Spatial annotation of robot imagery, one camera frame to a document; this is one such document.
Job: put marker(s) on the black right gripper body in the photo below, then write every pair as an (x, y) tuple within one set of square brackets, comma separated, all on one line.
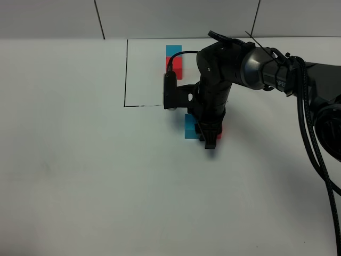
[(212, 98)]

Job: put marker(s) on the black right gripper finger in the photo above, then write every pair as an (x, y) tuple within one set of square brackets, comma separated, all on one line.
[(210, 137), (198, 132)]

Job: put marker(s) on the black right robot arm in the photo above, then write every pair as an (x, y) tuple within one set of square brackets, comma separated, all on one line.
[(236, 62)]

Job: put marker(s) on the red template cube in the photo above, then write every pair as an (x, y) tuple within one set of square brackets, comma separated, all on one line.
[(178, 67)]

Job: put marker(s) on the blue template cube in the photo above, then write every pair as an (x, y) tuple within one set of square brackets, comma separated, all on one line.
[(172, 50)]

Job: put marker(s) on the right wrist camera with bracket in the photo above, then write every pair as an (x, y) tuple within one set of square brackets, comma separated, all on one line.
[(176, 96)]

